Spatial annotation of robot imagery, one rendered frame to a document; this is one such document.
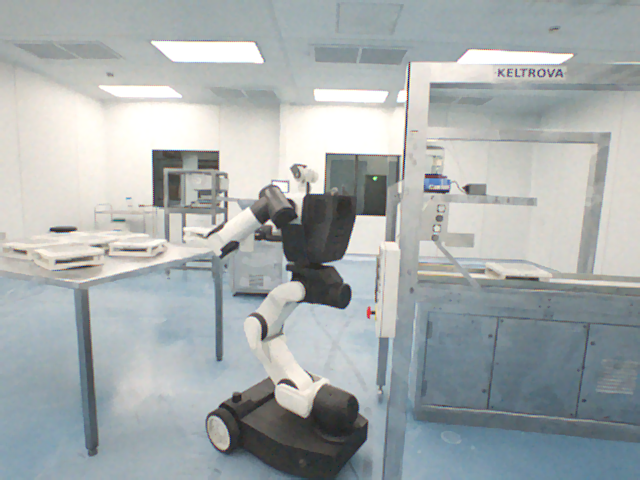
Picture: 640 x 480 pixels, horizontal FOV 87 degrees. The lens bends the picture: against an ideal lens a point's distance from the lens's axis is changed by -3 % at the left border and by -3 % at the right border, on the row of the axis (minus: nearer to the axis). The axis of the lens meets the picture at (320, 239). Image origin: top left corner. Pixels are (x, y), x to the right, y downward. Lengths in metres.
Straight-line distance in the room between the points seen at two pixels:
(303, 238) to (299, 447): 0.88
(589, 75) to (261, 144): 6.11
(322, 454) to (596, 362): 1.46
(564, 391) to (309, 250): 1.55
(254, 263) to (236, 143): 3.44
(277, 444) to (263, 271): 2.64
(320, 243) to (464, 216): 5.98
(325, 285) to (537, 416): 1.39
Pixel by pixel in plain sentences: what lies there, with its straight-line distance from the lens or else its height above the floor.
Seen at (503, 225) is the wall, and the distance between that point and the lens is 7.58.
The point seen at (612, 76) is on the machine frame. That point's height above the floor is 1.58.
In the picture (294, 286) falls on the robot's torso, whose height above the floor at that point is 0.82.
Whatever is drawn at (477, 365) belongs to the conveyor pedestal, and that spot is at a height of 0.36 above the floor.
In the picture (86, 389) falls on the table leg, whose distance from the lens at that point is 1.95.
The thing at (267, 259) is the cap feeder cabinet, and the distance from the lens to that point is 4.06.
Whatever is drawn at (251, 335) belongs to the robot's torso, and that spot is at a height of 0.53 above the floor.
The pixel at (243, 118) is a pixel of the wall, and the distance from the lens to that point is 7.09.
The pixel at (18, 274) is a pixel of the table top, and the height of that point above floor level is 0.82.
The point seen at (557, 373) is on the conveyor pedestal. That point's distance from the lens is 2.26.
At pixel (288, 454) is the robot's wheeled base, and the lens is 1.73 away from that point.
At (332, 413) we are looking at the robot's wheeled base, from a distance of 1.66.
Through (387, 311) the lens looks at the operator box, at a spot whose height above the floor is 0.89.
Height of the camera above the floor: 1.22
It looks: 7 degrees down
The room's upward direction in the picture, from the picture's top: 2 degrees clockwise
